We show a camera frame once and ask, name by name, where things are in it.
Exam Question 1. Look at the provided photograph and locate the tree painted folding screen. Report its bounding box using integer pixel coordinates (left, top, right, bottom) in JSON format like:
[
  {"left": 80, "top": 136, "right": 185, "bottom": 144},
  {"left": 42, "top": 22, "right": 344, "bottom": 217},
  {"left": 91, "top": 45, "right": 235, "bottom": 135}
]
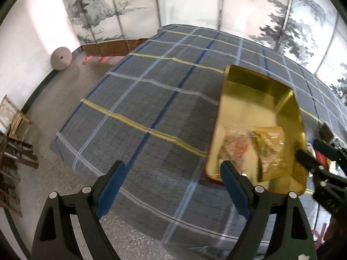
[{"left": 56, "top": 0, "right": 347, "bottom": 98}]

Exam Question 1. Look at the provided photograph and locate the dark wooden chair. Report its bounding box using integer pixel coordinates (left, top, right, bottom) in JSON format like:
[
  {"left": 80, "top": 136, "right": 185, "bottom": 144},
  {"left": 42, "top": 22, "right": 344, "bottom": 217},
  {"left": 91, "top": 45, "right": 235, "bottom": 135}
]
[{"left": 0, "top": 125, "right": 40, "bottom": 217}]

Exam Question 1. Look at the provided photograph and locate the red tin box gold inside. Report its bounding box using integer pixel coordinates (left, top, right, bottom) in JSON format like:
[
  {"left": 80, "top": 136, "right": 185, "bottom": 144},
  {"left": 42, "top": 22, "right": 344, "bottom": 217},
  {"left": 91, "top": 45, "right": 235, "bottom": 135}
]
[{"left": 202, "top": 64, "right": 308, "bottom": 195}]

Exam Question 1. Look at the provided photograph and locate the red clear snack packet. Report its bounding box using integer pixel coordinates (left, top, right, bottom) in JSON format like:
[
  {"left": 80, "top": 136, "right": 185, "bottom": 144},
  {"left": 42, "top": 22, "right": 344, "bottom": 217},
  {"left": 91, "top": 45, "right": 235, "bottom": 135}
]
[{"left": 218, "top": 128, "right": 261, "bottom": 176}]

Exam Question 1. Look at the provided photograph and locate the brown wicker basket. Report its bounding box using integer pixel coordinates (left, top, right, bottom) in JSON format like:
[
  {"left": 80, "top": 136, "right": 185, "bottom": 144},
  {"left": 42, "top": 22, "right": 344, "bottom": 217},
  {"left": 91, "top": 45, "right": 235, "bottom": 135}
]
[{"left": 81, "top": 38, "right": 148, "bottom": 57}]

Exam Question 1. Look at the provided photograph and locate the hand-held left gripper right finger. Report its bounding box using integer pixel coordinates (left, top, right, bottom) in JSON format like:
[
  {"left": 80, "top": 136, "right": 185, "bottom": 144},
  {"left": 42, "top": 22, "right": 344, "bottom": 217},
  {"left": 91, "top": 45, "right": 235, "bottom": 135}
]
[{"left": 219, "top": 160, "right": 318, "bottom": 260}]

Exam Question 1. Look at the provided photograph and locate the grey plaid tablecloth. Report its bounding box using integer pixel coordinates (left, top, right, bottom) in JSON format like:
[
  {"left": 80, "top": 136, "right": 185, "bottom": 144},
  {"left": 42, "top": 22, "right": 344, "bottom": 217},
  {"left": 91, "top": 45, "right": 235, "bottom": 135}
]
[{"left": 50, "top": 24, "right": 347, "bottom": 250}]

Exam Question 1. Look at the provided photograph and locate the yellow snack packet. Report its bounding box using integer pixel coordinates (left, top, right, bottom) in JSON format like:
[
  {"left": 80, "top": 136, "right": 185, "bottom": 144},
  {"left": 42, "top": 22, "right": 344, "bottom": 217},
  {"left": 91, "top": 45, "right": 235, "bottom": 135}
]
[{"left": 251, "top": 126, "right": 295, "bottom": 181}]

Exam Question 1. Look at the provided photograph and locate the light wooden chair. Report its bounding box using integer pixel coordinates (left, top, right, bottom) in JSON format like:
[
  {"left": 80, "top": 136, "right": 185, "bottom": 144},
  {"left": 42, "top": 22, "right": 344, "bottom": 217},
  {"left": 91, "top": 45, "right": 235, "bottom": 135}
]
[{"left": 0, "top": 94, "right": 33, "bottom": 141}]

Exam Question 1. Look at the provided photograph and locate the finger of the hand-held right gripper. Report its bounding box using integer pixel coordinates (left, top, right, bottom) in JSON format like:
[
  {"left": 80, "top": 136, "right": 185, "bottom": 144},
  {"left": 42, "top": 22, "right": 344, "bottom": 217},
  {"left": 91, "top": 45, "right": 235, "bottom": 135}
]
[
  {"left": 295, "top": 149, "right": 347, "bottom": 215},
  {"left": 314, "top": 139, "right": 347, "bottom": 166}
]

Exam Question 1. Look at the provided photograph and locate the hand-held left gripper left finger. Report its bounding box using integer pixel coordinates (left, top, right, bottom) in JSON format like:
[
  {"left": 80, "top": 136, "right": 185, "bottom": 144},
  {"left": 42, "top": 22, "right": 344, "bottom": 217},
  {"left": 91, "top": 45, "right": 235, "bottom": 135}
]
[{"left": 30, "top": 160, "right": 126, "bottom": 260}]

